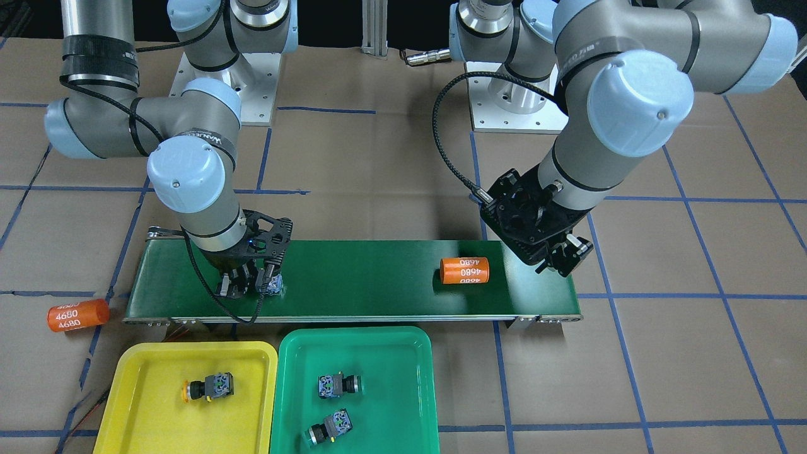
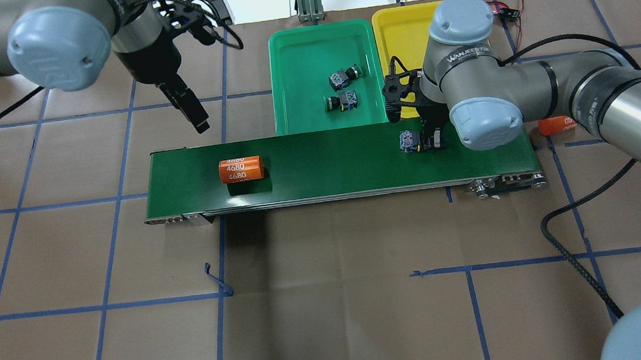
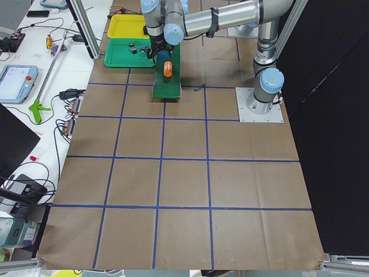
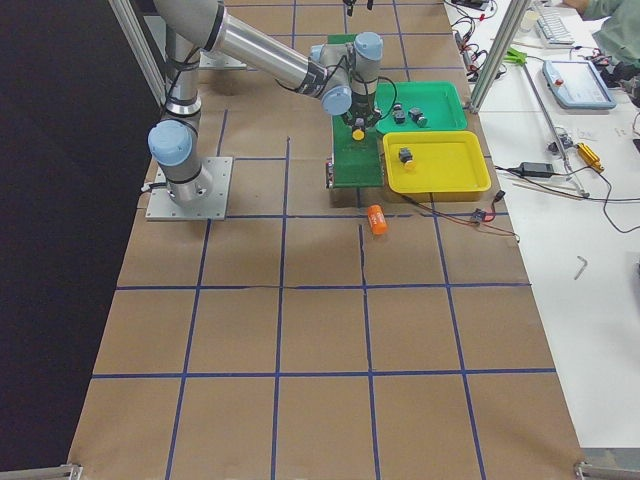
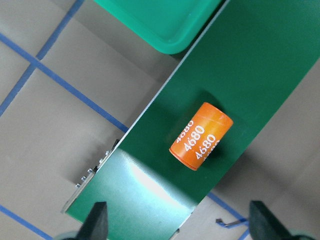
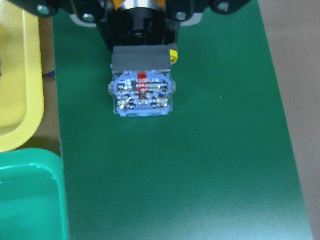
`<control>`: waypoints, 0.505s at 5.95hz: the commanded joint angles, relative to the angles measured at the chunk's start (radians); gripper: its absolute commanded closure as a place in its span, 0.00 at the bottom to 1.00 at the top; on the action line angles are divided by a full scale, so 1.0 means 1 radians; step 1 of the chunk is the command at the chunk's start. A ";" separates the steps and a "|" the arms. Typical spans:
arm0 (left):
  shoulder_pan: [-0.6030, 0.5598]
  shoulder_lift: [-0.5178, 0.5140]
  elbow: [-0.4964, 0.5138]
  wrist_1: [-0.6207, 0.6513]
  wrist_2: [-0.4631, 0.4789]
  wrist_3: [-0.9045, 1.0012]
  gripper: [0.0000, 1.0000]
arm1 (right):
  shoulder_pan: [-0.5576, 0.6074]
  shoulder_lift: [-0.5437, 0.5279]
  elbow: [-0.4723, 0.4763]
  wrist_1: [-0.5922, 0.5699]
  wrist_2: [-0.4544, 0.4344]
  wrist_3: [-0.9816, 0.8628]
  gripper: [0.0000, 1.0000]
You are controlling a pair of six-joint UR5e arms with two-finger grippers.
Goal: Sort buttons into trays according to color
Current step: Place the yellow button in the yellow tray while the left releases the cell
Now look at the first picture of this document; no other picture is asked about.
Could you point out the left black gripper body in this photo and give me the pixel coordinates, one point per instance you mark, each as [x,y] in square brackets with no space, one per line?
[563,253]

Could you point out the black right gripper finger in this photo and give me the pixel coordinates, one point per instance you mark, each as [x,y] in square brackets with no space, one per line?
[256,279]
[226,288]

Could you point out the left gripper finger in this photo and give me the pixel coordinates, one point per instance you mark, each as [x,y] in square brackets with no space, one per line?
[547,261]
[566,256]

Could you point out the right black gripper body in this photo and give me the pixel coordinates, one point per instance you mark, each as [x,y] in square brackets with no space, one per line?
[222,259]

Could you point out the yellow push button switch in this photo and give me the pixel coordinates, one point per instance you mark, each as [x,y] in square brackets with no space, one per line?
[216,386]

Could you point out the green push button switch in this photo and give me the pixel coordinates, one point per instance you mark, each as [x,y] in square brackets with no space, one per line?
[333,426]

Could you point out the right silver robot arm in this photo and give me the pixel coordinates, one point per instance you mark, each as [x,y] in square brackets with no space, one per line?
[189,139]

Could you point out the green conveyor belt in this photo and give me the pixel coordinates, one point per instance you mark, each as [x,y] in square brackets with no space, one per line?
[360,281]

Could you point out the yellow plastic tray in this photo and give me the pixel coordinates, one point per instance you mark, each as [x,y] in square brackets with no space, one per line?
[145,412]

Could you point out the green plastic tray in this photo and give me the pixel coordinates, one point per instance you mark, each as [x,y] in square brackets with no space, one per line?
[395,409]

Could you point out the aluminium frame post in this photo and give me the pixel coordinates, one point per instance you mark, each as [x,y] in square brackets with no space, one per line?
[374,25]

